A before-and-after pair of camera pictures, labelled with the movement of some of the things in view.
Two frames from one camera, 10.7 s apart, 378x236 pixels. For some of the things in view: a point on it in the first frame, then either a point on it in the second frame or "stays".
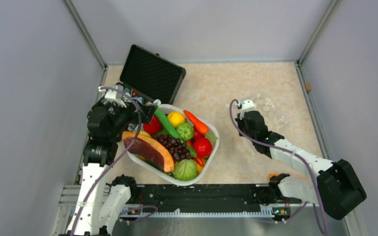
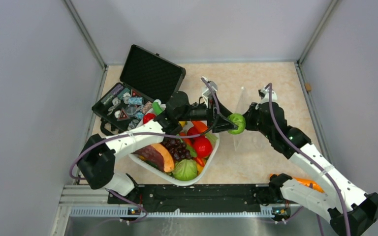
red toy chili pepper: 200,161 stays
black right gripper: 240,121 → 253,109
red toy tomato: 203,147 stays
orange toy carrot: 198,124 stays
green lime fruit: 185,131 → 239,121
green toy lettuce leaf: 211,137 stays
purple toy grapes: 177,149 stays
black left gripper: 130,109 → 218,122
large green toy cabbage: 184,170 stays
